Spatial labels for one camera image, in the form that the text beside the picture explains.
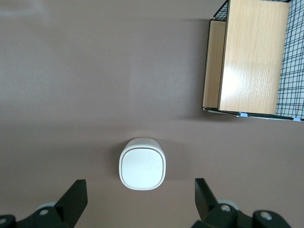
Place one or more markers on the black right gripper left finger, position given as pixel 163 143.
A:
pixel 69 209

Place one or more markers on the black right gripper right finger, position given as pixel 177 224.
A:
pixel 209 209

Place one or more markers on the brown table mat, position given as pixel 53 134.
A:
pixel 83 83

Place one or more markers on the white lidded trash can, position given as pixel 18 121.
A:
pixel 142 168

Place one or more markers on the small light blue tape piece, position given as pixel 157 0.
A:
pixel 244 115
pixel 296 119

